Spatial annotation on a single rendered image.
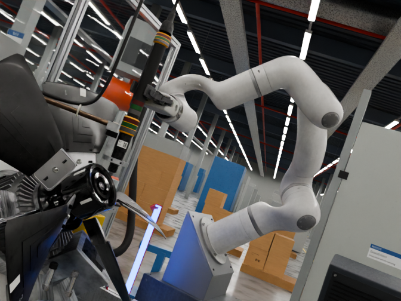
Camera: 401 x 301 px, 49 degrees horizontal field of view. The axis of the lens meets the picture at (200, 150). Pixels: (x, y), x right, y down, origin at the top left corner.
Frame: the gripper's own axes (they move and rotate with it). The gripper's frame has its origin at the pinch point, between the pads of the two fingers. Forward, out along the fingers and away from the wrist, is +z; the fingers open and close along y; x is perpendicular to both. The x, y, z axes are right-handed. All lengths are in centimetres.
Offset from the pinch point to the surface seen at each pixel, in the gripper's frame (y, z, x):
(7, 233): -12, 42, -36
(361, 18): 72, -761, 398
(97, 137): 7.0, 1.2, -16.1
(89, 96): 17.5, -2.7, -5.7
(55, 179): 2.9, 16.3, -28.7
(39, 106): 7.2, 24.9, -14.3
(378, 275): -70, -34, -24
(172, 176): 320, -725, -26
